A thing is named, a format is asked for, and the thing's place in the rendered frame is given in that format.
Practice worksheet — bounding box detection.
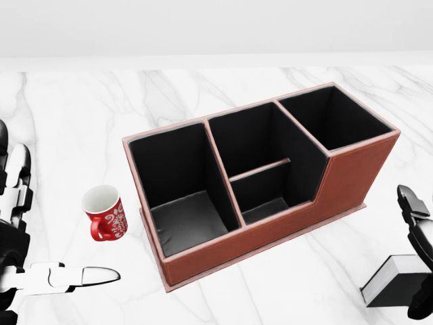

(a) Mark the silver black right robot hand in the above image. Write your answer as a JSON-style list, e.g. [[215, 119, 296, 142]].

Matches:
[[396, 184, 433, 320]]

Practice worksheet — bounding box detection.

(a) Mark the red-brown desk caddy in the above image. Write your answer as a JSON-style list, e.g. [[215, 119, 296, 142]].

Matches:
[[122, 82, 401, 294]]

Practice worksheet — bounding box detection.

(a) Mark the black hardcover book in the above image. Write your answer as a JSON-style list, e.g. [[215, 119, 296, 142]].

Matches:
[[359, 255, 428, 308]]

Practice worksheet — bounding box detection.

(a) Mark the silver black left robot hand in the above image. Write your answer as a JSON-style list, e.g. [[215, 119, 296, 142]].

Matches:
[[0, 118, 122, 325]]

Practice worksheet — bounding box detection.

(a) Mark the red patterned white mug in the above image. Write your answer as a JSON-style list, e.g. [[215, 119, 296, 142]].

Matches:
[[81, 184, 129, 242]]

